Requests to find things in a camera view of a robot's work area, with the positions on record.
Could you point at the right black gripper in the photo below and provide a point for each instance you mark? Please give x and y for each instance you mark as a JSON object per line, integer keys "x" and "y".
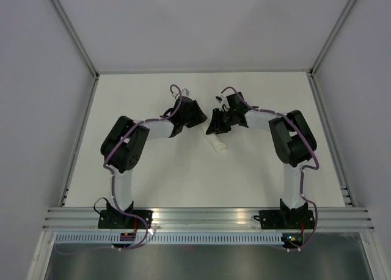
{"x": 215, "y": 126}

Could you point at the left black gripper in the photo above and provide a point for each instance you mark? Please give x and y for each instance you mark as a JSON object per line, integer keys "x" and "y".
{"x": 199, "y": 115}

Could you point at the white cloth napkin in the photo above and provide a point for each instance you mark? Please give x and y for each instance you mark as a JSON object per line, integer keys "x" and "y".
{"x": 215, "y": 142}

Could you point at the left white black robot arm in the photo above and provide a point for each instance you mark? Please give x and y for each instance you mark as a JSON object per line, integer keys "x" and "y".
{"x": 123, "y": 146}

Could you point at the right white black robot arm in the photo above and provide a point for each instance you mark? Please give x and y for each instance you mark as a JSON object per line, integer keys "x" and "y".
{"x": 293, "y": 140}

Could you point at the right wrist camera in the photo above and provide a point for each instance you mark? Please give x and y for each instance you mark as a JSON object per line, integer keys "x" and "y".
{"x": 221, "y": 99}

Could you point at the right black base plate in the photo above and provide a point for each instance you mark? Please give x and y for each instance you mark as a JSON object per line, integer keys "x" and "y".
{"x": 285, "y": 219}

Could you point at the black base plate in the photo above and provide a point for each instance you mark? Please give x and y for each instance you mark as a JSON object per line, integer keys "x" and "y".
{"x": 112, "y": 219}
{"x": 285, "y": 219}

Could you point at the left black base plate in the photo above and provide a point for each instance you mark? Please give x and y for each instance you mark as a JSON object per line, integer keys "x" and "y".
{"x": 112, "y": 219}

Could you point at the white slotted cable duct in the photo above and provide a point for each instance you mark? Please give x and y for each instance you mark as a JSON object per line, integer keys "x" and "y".
{"x": 172, "y": 238}

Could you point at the left aluminium frame post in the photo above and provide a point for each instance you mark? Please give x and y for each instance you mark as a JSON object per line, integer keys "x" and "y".
{"x": 71, "y": 31}

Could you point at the aluminium frame post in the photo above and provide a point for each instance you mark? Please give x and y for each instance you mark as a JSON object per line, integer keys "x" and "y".
{"x": 71, "y": 31}
{"x": 337, "y": 27}

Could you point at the aluminium mounting rail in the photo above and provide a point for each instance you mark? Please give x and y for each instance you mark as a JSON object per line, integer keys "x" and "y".
{"x": 330, "y": 219}

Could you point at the right aluminium frame post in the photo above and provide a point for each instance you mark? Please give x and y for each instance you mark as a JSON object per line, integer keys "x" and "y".
{"x": 337, "y": 27}

